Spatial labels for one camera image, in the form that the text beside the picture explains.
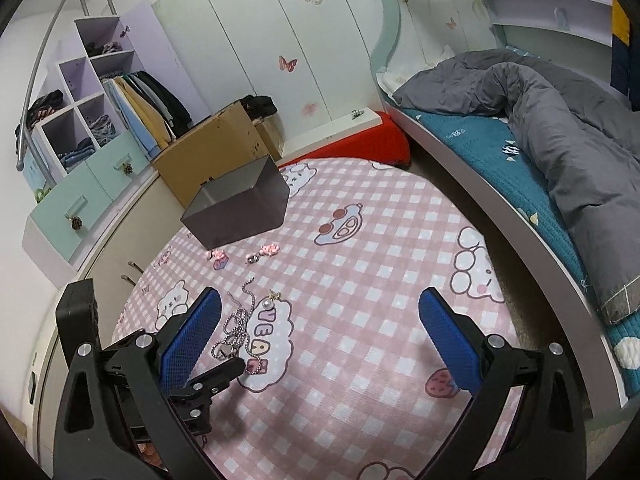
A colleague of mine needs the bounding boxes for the grey storage box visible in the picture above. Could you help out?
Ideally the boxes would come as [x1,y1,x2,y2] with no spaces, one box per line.
[180,155,290,250]

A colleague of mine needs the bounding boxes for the purple wall shelf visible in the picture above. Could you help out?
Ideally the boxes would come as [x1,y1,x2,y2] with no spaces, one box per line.
[475,0,618,46]

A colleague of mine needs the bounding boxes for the folded blue jeans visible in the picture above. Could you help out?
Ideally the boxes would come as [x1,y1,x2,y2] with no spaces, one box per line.
[57,137,96,167]

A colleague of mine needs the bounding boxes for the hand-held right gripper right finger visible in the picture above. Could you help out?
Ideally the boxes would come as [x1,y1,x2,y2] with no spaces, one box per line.
[419,286,587,480]

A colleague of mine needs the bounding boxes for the clothes on shelf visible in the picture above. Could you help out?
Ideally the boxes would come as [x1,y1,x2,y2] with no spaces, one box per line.
[84,40,123,57]

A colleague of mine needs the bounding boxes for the pearl pendant necklace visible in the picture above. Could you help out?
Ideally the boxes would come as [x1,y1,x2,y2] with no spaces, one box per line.
[260,290,291,311]

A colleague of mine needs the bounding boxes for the black bag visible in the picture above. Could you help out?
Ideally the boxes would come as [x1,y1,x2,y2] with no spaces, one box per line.
[242,95,278,120]

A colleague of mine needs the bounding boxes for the white wardrobe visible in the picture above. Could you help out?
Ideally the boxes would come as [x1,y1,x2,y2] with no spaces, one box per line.
[150,0,383,131]

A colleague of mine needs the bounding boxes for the white pillow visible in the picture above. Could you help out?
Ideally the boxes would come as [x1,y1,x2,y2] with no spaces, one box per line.
[376,45,456,93]

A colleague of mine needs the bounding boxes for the row of hanging clothes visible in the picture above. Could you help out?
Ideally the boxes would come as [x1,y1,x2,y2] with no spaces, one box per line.
[100,71,193,151]

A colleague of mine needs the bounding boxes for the teal bed sheet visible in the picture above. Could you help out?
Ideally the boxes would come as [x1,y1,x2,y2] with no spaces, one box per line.
[400,45,640,391]

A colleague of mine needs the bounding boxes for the large cardboard box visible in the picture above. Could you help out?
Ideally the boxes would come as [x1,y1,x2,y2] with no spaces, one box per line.
[150,101,271,196]

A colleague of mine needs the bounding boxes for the mint bunk bed frame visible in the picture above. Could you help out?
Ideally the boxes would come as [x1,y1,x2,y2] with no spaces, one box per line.
[367,0,631,408]

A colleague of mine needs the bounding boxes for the beige low cabinet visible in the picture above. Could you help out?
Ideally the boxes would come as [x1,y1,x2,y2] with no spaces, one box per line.
[30,170,171,441]

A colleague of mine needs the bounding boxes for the red bench with white top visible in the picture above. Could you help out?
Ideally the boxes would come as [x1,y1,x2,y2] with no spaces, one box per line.
[277,109,412,170]

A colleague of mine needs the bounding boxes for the silver ball chain necklace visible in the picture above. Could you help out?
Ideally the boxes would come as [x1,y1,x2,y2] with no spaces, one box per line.
[211,280,258,361]

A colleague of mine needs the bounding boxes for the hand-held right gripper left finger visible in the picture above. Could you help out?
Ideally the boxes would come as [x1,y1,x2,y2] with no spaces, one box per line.
[52,286,223,480]

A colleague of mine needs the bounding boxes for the navy and yellow jacket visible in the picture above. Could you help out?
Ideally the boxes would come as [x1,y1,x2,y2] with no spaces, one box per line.
[610,0,640,96]

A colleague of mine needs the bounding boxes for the grey duvet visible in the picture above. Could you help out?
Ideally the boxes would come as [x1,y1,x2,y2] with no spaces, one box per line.
[392,50,640,326]

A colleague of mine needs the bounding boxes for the pink checkered tablecloth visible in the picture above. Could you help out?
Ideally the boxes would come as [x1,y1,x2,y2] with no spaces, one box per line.
[107,157,523,480]

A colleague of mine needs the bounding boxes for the mint drawer cabinet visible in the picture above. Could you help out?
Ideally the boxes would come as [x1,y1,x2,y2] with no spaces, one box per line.
[22,135,158,286]

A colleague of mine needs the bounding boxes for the small cardboard box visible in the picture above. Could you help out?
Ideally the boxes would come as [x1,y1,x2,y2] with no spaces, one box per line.
[255,116,283,158]

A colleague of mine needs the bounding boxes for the folded grey clothes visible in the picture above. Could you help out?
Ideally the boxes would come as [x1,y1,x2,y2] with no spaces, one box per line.
[87,114,118,143]

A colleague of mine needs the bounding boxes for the dark clothes pile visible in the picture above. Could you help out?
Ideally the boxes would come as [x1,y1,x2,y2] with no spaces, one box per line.
[15,89,65,136]

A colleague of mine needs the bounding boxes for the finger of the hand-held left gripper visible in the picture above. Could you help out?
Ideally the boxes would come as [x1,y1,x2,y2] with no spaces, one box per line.
[165,357,247,436]

